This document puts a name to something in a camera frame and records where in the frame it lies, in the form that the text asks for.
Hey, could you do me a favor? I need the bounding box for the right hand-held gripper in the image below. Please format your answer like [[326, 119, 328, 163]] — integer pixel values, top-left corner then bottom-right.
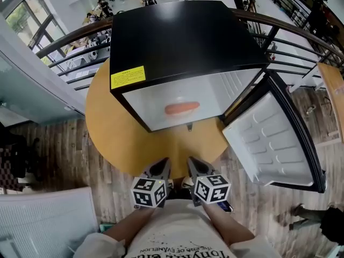
[[187, 156, 232, 207]]

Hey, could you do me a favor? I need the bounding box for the white ribbed panel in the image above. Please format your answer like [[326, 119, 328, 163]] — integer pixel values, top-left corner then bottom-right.
[[0, 186, 101, 258]]

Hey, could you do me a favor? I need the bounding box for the person's white printed shirt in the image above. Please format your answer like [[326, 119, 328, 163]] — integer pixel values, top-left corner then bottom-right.
[[80, 199, 282, 258]]

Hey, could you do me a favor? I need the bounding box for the person's beige shoe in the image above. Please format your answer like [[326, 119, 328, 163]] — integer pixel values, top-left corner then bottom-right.
[[181, 176, 195, 189]]

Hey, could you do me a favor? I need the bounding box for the black mini fridge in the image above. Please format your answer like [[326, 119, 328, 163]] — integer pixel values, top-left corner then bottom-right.
[[109, 0, 327, 195]]

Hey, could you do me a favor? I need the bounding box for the yellow warning label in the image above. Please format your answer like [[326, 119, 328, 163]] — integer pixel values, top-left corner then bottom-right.
[[110, 65, 146, 89]]

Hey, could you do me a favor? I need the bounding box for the black framed window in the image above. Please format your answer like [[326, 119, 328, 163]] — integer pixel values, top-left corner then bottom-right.
[[4, 0, 68, 54]]

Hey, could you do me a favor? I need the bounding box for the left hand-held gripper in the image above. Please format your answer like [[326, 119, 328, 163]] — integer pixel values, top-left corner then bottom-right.
[[130, 157, 175, 210]]

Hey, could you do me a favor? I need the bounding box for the light wooden board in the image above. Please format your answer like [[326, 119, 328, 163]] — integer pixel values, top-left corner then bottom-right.
[[317, 62, 344, 145]]

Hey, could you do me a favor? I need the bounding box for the person's left forearm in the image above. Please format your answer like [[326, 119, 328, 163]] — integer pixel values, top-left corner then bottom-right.
[[103, 206, 157, 250]]

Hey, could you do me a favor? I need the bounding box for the black railing with wooden handrail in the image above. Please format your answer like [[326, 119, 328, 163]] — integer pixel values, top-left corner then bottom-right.
[[35, 6, 344, 91]]

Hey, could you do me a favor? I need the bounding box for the person's right forearm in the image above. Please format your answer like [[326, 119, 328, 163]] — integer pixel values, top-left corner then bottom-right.
[[201, 203, 255, 248]]

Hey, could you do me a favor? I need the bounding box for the black checkered chair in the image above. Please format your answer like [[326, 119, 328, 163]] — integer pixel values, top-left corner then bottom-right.
[[0, 126, 47, 191]]

